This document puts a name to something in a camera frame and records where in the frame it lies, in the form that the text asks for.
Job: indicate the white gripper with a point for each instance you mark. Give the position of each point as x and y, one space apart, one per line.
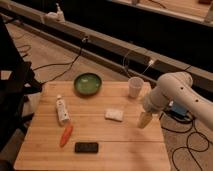
153 102

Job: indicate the orange pepper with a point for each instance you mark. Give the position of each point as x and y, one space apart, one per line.
66 134

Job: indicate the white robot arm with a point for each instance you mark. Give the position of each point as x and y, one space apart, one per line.
176 87

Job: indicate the white sponge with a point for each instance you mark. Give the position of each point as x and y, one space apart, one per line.
114 114

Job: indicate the white plastic cup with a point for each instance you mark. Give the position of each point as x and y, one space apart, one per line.
135 85

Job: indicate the blue box on floor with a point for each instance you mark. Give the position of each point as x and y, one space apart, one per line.
178 109

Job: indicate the green bowl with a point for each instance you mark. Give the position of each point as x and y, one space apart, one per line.
87 84

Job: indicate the black rectangular remote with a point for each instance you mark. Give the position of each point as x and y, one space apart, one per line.
86 147

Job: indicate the wooden table board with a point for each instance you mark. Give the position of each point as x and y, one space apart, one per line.
122 145

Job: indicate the white tube bottle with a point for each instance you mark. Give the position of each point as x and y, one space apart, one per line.
63 116

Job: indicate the black chair at left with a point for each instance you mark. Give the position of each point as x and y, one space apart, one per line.
17 80

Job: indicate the white object on rail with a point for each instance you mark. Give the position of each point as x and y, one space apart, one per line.
58 15

